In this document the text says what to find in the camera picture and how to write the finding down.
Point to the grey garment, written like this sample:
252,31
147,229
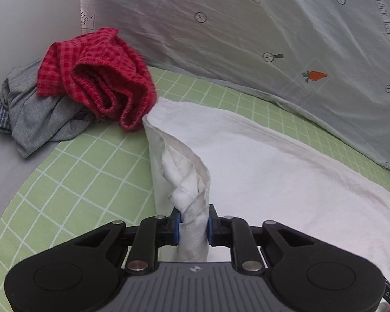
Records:
35,117

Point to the green checked bed sheet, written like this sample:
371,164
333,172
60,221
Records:
84,175

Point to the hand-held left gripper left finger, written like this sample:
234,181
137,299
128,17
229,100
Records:
177,230

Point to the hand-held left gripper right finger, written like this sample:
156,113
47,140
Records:
210,230

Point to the blue plaid garment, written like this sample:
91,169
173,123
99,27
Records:
0,113

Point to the white garment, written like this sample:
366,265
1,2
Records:
279,169

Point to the red checked garment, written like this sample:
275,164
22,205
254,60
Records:
94,58

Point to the grey carrot print quilt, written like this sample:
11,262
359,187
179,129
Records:
182,48

